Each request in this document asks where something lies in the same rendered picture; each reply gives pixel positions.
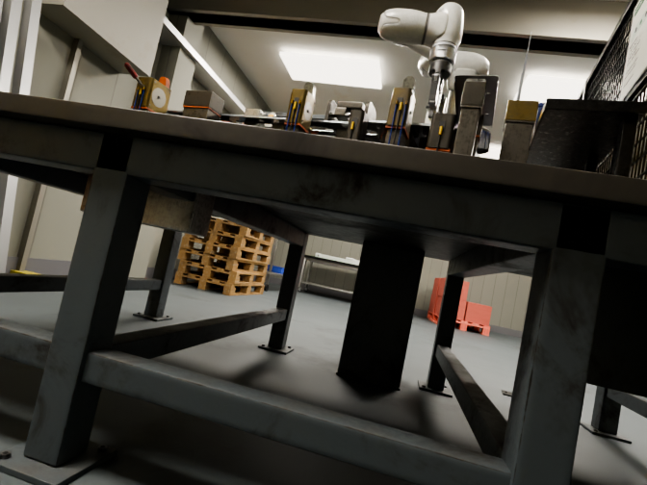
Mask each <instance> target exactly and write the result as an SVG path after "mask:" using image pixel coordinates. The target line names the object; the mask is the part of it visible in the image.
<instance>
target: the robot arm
mask: <svg viewBox="0 0 647 485"><path fill-rule="evenodd" d="M463 27H464V11H463V9H462V7H461V6H460V5H458V4H457V3H454V2H449V3H446V4H444V5H443V6H442V7H441V8H440V9H439V10H438V11H437V13H424V12H421V11H416V10H410V9H400V8H396V9H390V10H387V11H385V12H384V13H383V14H382V15H381V16H380V20H379V23H378V32H379V35H380V36H381V37H382V38H384V39H386V40H387V41H391V42H392V43H394V44H396V45H397V46H400V47H406V48H408V49H410V50H412V51H414V52H416V53H417V54H419V55H421V58H420V60H419V71H420V73H421V74H422V75H423V76H424V77H426V78H432V79H431V86H430V92H429V98H428V102H427V103H428V106H426V109H427V116H426V121H425V123H428V124H430V123H431V119H432V114H435V113H437V114H439V112H438V108H439V103H440V99H441V95H442V88H443V87H444V81H447V88H448V91H449V97H448V104H447V110H446V114H454V115H456V111H455V97H454V77H455V76H456V75H488V72H489V61H488V60H487V59H486V58H485V57H483V56H482V55H480V54H478V53H474V52H467V51H457V48H458V45H459V44H460V42H461V39H462V34H463Z"/></svg>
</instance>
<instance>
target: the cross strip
mask: <svg viewBox="0 0 647 485"><path fill-rule="evenodd" d="M467 79H485V80H486V93H485V98H484V105H483V108H482V115H484V117H483V125H482V126H492V125H493V118H494V112H495V105H496V97H497V90H498V83H499V77H498V76H494V75H456V76H455V77H454V97H455V111H456V115H457V123H458V122H459V118H460V102H461V97H462V92H463V87H464V82H465V81H467ZM487 92H490V93H487Z"/></svg>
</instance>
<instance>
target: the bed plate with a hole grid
mask: <svg viewBox="0 0 647 485"><path fill-rule="evenodd" d="M0 116H4V117H10V118H17V119H23V120H30V121H35V122H42V123H49V124H55V125H62V126H67V127H74V128H80V129H87V130H93V131H99V132H106V133H112V134H119V135H124V136H131V137H137V138H144V139H150V140H162V141H168V142H175V143H181V144H187V145H193V146H200V147H206V148H213V149H219V150H225V151H232V152H238V153H245V154H250V155H257V156H263V157H270V158H276V159H282V160H289V161H295V162H302V163H307V164H314V165H320V166H333V167H339V168H345V169H351V170H358V171H364V172H371V173H376V174H383V175H390V176H396V177H402V178H408V179H415V180H421V181H428V182H433V183H440V184H447V185H453V186H459V187H465V188H472V189H478V190H485V191H496V192H503V193H509V194H516V195H522V196H528V197H534V198H541V199H547V200H554V201H560V202H566V203H573V204H579V205H585V206H591V207H598V208H604V209H611V210H617V211H623V212H630V213H636V214H643V215H647V180H646V179H638V178H632V177H625V176H618V175H610V174H604V173H597V172H589V171H582V170H575V169H568V168H561V167H554V166H541V165H534V164H526V163H519V162H512V161H505V160H498V159H491V158H483V157H477V156H470V155H462V154H455V153H449V152H441V151H434V150H427V149H420V148H413V147H406V146H399V145H392V144H385V143H378V142H370V141H363V140H350V139H343V138H336V137H329V136H322V135H315V134H307V133H301V132H294V131H286V130H279V129H272V128H265V127H258V126H251V125H244V124H237V123H230V122H222V121H215V120H209V119H201V118H194V117H187V116H181V115H167V114H160V113H152V112H146V111H139V110H131V109H124V108H118V107H110V106H103V105H96V104H89V103H82V102H75V101H67V100H61V99H54V98H46V97H39V96H33V95H25V94H18V93H11V92H3V91H0ZM254 204H256V203H254ZM256 205H258V206H259V207H261V208H263V209H265V210H267V211H268V212H270V213H272V214H274V215H275V216H277V217H280V218H282V219H283V220H285V221H287V222H289V223H290V224H292V225H294V226H295V227H297V228H298V229H300V230H302V231H304V232H305V233H307V234H309V235H313V236H318V237H323V238H328V239H333V240H338V241H343V242H348V243H358V244H363V242H364V241H368V242H373V243H383V244H388V245H393V246H397V247H403V248H408V249H413V250H419V251H424V252H425V253H426V254H425V257H429V258H433V259H439V260H444V261H450V260H452V259H454V258H456V257H458V256H460V255H462V254H463V253H465V252H467V251H469V250H471V249H473V248H475V247H477V246H479V245H480V244H481V243H475V242H465V241H461V240H455V239H449V238H444V237H438V236H433V235H428V234H423V233H417V232H411V231H406V230H401V229H396V228H390V227H385V226H379V225H373V224H369V223H363V222H358V221H352V220H346V219H341V218H336V217H326V216H321V215H315V214H309V213H304V212H299V211H294V210H288V209H282V208H277V207H272V206H267V205H261V204H256Z"/></svg>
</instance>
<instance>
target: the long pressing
mask: <svg viewBox="0 0 647 485"><path fill-rule="evenodd" d="M182 114H183V111H170V110H168V111H167V115H181V116H182ZM219 120H220V121H229V122H231V123H237V122H245V120H249V121H256V122H257V123H261V124H271V125H273V123H274V122H277V123H284V122H285V120H286V117H274V116H259V115H230V114H221V116H220V119H219ZM237 124H239V123H237ZM348 124H349V122H348V121H334V120H318V119H312V120H311V125H310V127H314V128H327V129H332V130H333V131H325V130H312V129H309V132H310V133H311V134H315V135H322V136H329V137H335V136H336V131H337V127H346V128H348ZM385 125H386V121H382V120H369V122H368V127H367V132H376V134H366V137H365V141H370V142H378V143H381V139H382V134H387V131H386V129H385ZM377 127H378V128H377ZM429 127H430V124H428V123H413V122H411V127H410V132H412V133H413V136H414V139H415V141H416V144H417V146H416V148H418V146H419V141H420V138H425V137H426V136H428V133H429ZM490 140H491V132H490V131H489V130H488V129H486V128H483V127H482V130H481V136H480V141H479V149H478V154H485V153H488V152H489V146H490Z"/></svg>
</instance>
